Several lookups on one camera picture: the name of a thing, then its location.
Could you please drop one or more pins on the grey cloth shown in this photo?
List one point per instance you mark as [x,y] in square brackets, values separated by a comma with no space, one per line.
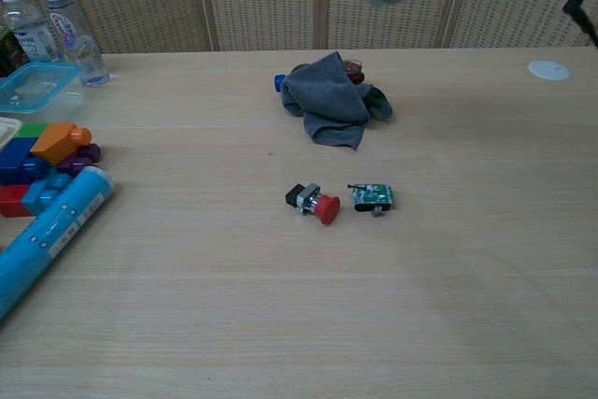
[327,100]

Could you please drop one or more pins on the small green circuit board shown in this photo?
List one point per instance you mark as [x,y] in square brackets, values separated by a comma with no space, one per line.
[371,198]

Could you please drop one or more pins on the red emergency stop button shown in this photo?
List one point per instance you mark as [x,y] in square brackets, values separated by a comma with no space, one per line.
[324,209]

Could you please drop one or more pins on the clear water bottle white cap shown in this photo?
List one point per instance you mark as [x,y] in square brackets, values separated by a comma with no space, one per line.
[70,34]
[23,30]

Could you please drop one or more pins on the purple building block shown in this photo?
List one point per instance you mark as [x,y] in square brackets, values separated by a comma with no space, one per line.
[84,156]

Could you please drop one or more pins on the clear blue food container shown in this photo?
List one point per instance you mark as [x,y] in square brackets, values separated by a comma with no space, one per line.
[37,86]

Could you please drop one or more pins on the orange building block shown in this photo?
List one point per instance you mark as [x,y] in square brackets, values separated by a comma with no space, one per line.
[56,144]

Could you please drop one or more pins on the dark oil bottle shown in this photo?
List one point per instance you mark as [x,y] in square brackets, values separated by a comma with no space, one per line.
[9,53]

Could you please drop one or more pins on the green building block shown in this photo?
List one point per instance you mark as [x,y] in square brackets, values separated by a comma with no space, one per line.
[32,129]

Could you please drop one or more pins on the light blue building block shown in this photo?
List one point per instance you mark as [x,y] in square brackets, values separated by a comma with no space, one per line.
[44,191]

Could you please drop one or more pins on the beige lunch box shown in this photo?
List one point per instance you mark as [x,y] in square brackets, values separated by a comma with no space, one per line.
[7,128]

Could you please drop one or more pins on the dark blue building block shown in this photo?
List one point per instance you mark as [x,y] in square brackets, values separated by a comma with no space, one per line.
[18,163]

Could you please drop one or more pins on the blue paper roll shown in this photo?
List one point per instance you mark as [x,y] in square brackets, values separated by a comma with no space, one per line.
[46,231]

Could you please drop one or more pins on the red building block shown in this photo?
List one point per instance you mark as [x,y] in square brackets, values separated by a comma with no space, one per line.
[11,200]

